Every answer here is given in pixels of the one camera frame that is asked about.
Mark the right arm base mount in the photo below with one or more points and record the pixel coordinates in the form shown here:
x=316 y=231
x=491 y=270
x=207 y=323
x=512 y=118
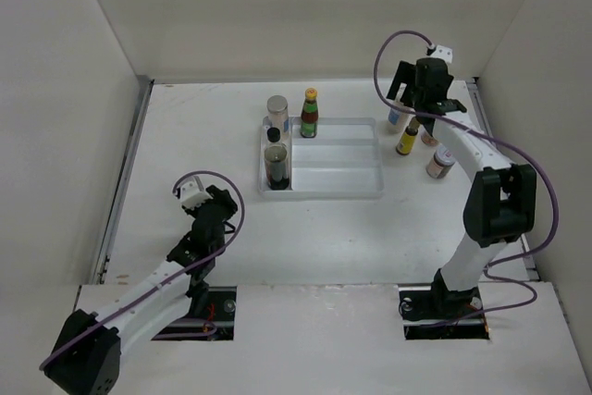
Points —
x=423 y=319

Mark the tall white spice jar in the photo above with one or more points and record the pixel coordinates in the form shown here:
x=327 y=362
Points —
x=399 y=117

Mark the glass bottle black cap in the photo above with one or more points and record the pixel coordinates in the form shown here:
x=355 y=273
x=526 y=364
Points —
x=276 y=157

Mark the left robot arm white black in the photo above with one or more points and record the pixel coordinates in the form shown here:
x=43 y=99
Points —
x=91 y=348

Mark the yellow cap sauce bottle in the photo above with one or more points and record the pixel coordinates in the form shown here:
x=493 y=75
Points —
x=309 y=114

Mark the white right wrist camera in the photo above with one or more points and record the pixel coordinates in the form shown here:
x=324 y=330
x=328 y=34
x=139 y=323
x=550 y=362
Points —
x=441 y=52

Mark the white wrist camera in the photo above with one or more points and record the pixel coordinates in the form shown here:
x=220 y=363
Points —
x=192 y=193
x=441 y=52

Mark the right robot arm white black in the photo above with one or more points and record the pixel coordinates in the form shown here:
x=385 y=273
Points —
x=501 y=203

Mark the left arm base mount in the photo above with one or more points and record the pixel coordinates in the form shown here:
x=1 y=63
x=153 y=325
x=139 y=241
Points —
x=211 y=317

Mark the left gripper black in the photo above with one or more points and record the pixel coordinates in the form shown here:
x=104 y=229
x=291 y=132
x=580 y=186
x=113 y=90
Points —
x=222 y=198

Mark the brown jar white lid front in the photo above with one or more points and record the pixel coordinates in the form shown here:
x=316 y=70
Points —
x=441 y=163

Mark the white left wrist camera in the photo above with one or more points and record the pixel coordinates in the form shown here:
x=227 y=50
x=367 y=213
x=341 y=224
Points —
x=192 y=193

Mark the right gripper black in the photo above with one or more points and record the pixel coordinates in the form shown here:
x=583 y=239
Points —
x=406 y=74

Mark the small yellow label bottle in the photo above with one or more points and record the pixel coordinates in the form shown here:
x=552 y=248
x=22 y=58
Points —
x=408 y=137

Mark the white powder jar silver lid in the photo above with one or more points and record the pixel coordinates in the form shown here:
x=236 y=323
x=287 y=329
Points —
x=278 y=115

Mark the white divided organizer tray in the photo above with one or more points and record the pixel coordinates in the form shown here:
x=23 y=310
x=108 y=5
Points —
x=342 y=162

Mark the brown jar white lid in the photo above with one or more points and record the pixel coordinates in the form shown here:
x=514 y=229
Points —
x=429 y=140
x=441 y=163

